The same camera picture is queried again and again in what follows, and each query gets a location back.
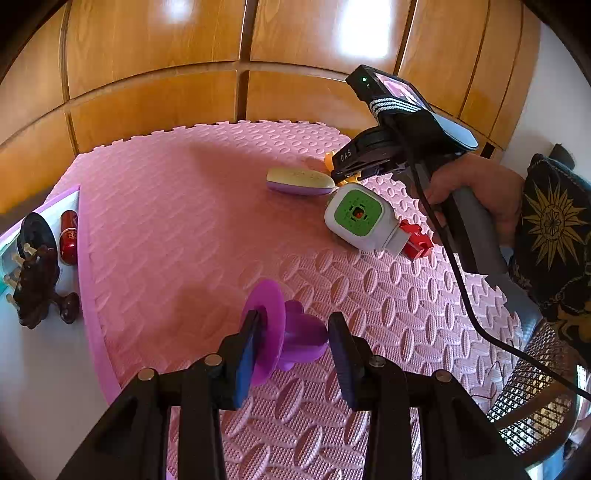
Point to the pink cardboard box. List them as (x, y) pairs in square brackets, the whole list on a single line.
[(46, 360)]

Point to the purple plastic plug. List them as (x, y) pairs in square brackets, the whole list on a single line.
[(300, 337)]

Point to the red metal cylinder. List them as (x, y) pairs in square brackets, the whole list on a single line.
[(68, 240)]

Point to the wooden wardrobe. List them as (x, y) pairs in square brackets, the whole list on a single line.
[(184, 46)]

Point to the black gold patterned cloth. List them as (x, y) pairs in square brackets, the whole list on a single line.
[(554, 221)]

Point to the grey bottle black cap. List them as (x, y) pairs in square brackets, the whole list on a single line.
[(34, 233)]

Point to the wicker chair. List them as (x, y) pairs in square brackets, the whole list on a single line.
[(531, 406)]

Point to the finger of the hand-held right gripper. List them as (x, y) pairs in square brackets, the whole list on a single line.
[(346, 173)]

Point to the green white square device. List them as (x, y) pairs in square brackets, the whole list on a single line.
[(358, 214)]

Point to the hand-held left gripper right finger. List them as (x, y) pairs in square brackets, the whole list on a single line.
[(341, 360)]

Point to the pink foam mat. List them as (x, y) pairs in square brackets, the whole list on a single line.
[(184, 207)]

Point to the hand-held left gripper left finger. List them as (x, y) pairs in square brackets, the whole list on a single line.
[(247, 360)]

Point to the person's right hand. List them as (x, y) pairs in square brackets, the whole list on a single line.
[(494, 184)]

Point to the cream purple oval case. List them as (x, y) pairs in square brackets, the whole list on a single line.
[(300, 181)]

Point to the orange toy block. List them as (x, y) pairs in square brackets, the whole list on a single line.
[(328, 162)]

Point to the red toy piece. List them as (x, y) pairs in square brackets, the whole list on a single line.
[(418, 240)]

